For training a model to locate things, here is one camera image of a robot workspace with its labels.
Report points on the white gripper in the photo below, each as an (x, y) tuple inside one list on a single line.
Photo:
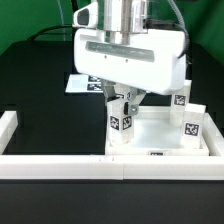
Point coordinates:
[(150, 62)]

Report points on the white square table top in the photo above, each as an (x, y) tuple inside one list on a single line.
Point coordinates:
[(154, 136)]

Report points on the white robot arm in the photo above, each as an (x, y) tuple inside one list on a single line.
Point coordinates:
[(118, 42)]

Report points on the white marker sheet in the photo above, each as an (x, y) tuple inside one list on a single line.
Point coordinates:
[(82, 83)]

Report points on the white U-shaped obstacle fence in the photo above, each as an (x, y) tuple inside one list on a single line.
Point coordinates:
[(91, 167)]

